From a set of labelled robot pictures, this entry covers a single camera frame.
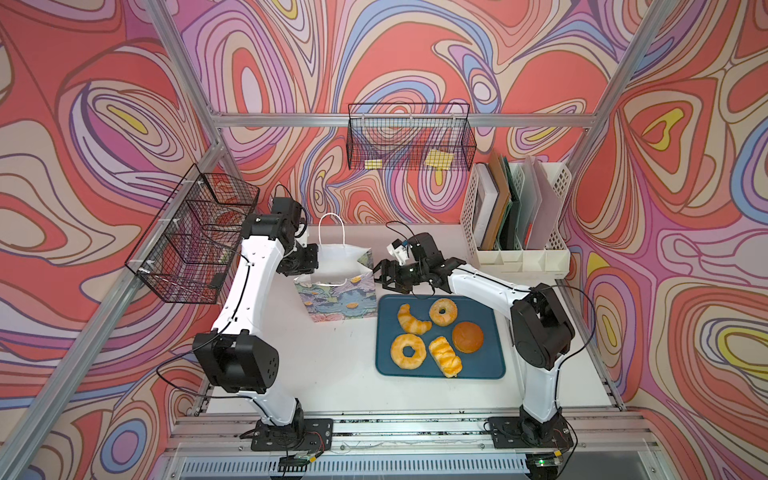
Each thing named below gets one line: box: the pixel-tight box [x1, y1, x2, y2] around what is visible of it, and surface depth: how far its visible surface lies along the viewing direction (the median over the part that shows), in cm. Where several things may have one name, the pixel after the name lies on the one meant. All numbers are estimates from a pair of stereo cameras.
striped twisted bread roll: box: [428, 336, 463, 378], surface depth 84 cm
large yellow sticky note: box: [424, 149, 455, 170], surface depth 92 cm
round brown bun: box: [452, 321, 484, 354], surface depth 88 cm
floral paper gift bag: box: [294, 213, 377, 322], surface depth 82 cm
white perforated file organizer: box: [461, 162, 572, 276], surface depth 103 cm
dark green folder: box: [499, 156, 521, 250], surface depth 93 cm
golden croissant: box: [398, 303, 433, 335], surface depth 91 cm
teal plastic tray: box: [375, 294, 506, 379], surface depth 88 cm
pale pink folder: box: [521, 156, 562, 250], surface depth 95 cm
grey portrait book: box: [473, 163, 500, 249], surface depth 100 cm
